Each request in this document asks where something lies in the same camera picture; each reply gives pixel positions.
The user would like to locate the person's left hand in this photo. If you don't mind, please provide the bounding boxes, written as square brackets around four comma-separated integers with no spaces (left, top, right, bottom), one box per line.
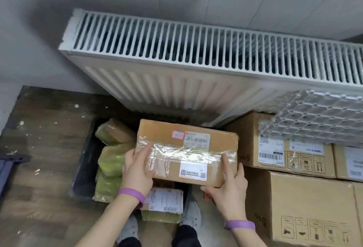
[120,143,158,197]

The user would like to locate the person's right hand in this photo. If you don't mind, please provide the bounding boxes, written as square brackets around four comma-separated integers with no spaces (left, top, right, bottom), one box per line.
[200,153,249,222]

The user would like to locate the small green labelled parcel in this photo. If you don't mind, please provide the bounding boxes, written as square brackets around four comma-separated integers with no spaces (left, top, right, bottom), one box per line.
[141,187,184,224]

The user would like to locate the taped brown cardboard parcel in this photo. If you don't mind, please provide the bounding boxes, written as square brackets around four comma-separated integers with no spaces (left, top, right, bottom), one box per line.
[135,118,239,188]

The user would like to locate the pile of cardboard boxes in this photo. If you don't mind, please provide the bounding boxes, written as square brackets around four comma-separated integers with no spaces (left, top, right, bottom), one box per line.
[225,111,363,247]

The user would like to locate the grey metal shelving unit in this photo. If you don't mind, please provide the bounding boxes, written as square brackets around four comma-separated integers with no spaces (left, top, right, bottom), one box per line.
[0,153,32,202]

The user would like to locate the person's left forearm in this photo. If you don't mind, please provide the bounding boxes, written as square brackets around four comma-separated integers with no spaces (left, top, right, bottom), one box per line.
[75,196,140,247]

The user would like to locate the person's right forearm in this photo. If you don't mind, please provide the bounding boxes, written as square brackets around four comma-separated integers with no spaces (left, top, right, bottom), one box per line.
[228,228,267,247]

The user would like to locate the purple wristband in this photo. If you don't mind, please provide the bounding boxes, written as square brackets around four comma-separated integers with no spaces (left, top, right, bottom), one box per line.
[224,220,256,231]
[117,188,146,205]

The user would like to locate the white sneaker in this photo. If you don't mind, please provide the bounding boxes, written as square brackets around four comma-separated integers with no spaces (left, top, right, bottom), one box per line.
[115,214,140,246]
[180,187,202,235]

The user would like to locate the black plastic crate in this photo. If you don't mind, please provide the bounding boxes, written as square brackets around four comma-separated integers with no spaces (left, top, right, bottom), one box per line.
[70,116,199,199]

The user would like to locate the black trousers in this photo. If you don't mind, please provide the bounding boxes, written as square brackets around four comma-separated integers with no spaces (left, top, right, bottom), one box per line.
[118,224,202,247]

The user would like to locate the white radiator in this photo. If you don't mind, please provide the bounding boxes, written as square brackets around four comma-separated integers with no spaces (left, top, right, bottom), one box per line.
[58,8,363,128]

